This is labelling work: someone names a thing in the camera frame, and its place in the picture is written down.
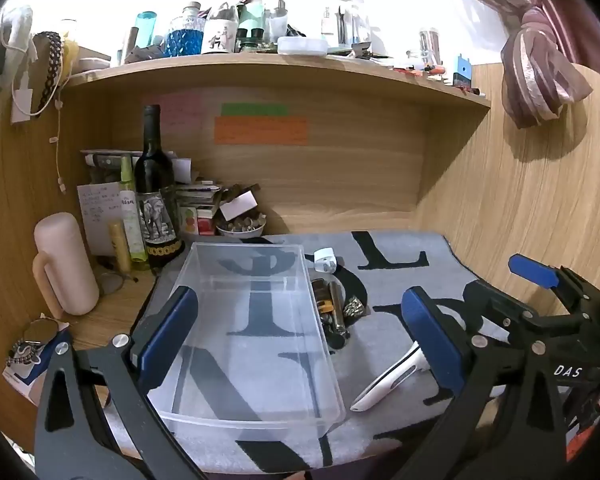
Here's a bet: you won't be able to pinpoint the clear glass bottle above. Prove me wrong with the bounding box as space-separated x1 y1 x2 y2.
336 0 372 46

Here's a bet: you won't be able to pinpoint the clear plastic container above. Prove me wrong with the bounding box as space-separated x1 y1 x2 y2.
147 241 347 443

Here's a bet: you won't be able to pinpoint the orange jacket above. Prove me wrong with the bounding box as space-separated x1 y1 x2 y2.
566 387 600 461

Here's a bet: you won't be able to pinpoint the braided hanging strap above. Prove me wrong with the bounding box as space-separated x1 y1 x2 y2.
32 31 64 119

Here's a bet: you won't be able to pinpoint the green sticky note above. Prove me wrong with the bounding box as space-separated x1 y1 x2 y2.
221 103 290 117

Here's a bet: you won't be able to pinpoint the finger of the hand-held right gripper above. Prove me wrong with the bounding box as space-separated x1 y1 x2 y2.
462 280 600 389
509 254 600 312

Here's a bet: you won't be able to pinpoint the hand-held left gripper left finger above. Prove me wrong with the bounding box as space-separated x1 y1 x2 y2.
34 285 208 480

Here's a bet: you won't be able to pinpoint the clear drinking glass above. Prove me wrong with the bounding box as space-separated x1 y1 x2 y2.
418 27 441 59

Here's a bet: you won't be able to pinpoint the white handheld device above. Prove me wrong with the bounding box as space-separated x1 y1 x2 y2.
350 340 435 413

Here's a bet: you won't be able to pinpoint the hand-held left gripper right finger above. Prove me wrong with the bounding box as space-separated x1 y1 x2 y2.
401 286 567 480

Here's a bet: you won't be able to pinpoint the silver metal flashlight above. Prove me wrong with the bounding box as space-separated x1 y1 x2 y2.
328 280 349 337

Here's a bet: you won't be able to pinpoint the beaded cord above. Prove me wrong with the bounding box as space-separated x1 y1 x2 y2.
7 339 45 362

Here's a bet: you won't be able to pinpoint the white label tall bottle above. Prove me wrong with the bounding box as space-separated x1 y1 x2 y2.
202 0 240 55

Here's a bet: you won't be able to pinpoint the blue and white box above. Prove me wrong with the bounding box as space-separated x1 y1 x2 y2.
2 322 74 407

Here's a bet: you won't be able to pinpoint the black pen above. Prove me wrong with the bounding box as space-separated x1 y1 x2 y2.
97 255 140 282

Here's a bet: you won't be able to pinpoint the teal tumbler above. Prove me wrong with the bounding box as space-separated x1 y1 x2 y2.
134 11 159 49

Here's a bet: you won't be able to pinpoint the pink sticky note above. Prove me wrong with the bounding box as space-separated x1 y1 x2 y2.
152 91 204 134

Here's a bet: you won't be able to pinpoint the white bowl of beads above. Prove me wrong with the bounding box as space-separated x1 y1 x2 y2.
215 212 267 239

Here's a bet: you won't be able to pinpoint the green spray bottle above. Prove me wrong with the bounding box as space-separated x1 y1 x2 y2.
118 156 149 264

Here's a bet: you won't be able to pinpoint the round mirror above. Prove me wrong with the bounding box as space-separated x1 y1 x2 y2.
22 317 61 347

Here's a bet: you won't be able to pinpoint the pink curtain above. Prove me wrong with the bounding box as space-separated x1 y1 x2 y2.
435 0 600 131

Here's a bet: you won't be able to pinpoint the blue faceted glass bottle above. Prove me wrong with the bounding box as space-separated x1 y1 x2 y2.
165 2 206 59

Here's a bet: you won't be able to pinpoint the white card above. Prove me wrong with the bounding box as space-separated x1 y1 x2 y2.
219 192 259 221

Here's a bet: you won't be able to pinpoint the elephant label wine bottle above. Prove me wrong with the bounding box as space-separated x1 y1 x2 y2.
133 105 186 276

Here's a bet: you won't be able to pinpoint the rolled printed paper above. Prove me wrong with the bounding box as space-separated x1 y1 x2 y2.
80 149 193 184

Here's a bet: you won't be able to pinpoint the white charging cable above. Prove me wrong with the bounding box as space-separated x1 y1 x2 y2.
0 10 67 196

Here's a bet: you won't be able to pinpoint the handwritten note paper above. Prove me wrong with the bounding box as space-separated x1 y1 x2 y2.
76 182 125 257

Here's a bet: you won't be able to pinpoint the stack of small cards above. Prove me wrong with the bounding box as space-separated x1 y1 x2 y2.
175 180 227 210

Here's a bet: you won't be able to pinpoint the pink mug with handle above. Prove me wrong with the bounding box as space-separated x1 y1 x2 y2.
33 212 100 321

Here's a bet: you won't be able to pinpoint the white flat case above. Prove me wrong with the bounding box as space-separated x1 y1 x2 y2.
277 36 327 56

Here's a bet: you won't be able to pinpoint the orange sticky note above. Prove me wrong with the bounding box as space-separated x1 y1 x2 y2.
214 116 309 146

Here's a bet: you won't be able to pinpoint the fruit print small box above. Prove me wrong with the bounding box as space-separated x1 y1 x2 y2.
180 205 201 235

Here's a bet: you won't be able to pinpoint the wooden shelf board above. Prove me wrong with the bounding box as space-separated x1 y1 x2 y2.
60 52 492 111

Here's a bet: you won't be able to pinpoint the small blue white box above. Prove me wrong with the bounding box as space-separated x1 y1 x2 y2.
452 54 474 87

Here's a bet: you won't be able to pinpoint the small beige bottle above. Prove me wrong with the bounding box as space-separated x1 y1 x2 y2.
109 221 131 271

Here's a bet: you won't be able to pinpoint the grey lettered mat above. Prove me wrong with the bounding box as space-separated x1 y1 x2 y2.
105 230 487 476

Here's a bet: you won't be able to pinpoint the thin frame eyeglasses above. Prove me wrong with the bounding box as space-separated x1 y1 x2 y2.
97 267 139 297

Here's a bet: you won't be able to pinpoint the white charger plug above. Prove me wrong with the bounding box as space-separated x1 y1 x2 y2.
313 247 337 275

